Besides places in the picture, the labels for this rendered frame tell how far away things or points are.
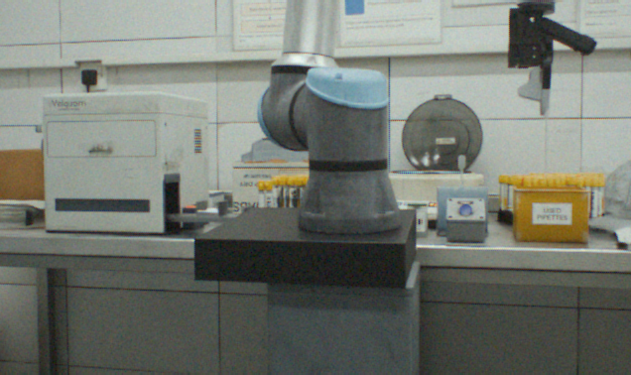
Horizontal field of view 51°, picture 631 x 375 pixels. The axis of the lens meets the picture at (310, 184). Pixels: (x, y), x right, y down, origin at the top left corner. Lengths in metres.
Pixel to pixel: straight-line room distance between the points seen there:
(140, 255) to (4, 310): 1.12
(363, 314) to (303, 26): 0.46
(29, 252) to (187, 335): 0.77
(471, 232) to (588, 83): 0.81
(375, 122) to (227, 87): 1.15
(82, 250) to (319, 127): 0.70
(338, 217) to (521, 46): 0.61
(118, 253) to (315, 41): 0.63
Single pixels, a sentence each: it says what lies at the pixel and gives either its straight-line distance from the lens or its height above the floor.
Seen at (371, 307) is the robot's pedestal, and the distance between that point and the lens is 0.91.
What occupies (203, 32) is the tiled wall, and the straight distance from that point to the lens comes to 2.09.
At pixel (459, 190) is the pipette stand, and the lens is 1.40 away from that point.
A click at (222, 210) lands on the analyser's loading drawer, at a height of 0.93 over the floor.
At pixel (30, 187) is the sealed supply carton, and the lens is 1.98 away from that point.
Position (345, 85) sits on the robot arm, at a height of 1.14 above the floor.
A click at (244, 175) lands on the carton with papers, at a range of 1.66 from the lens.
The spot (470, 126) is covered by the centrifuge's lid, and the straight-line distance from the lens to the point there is 1.86.
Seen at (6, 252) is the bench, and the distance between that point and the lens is 1.57.
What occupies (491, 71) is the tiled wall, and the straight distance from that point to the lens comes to 1.94.
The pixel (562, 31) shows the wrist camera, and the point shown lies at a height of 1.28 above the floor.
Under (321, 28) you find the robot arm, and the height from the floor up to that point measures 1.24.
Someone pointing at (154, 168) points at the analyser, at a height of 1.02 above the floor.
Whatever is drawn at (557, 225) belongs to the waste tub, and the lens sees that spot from 1.34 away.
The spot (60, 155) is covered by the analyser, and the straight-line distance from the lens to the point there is 1.52.
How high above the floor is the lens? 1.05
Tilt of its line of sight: 3 degrees down
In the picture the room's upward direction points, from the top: straight up
